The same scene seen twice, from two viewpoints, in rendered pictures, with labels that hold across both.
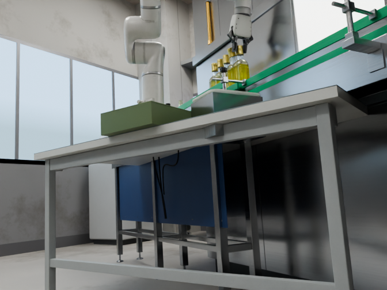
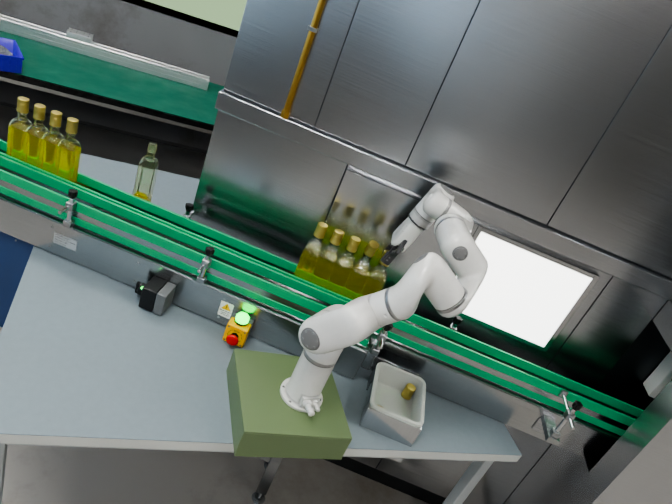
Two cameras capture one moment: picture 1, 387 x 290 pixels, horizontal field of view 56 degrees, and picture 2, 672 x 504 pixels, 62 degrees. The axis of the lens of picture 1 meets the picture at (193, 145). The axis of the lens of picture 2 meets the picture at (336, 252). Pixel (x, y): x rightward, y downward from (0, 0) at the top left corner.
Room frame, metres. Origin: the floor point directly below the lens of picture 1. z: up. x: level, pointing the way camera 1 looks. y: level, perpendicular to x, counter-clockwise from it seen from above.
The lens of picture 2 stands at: (1.05, 1.26, 1.94)
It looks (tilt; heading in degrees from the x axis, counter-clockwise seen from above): 28 degrees down; 298
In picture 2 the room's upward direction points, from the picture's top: 23 degrees clockwise
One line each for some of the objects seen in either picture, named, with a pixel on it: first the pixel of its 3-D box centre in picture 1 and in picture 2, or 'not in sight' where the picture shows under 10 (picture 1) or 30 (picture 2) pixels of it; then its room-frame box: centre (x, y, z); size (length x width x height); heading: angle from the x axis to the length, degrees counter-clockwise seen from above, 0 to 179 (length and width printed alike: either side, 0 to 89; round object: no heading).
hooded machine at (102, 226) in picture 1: (126, 184); not in sight; (4.62, 0.87, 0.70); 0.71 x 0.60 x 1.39; 143
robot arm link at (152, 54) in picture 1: (150, 60); (328, 334); (1.54, 0.17, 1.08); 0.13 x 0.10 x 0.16; 94
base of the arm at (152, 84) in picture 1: (151, 94); (312, 379); (1.53, 0.17, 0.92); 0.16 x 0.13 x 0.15; 153
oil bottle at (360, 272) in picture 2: (235, 86); (352, 288); (1.70, -0.22, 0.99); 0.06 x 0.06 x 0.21; 28
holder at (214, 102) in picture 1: (232, 110); (393, 397); (1.39, -0.16, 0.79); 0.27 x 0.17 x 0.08; 118
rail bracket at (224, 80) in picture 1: (228, 82); (382, 334); (1.52, -0.17, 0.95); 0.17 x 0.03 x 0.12; 118
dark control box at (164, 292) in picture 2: not in sight; (157, 296); (2.12, 0.23, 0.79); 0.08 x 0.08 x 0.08; 28
